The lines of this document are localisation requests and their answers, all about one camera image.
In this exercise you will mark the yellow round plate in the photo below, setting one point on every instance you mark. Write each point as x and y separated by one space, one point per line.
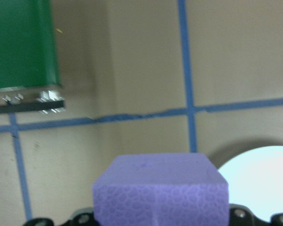
261 179

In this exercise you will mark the purple foam block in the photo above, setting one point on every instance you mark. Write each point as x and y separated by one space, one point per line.
160 188

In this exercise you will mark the green conveyor belt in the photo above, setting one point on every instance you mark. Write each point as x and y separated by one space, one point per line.
21 47

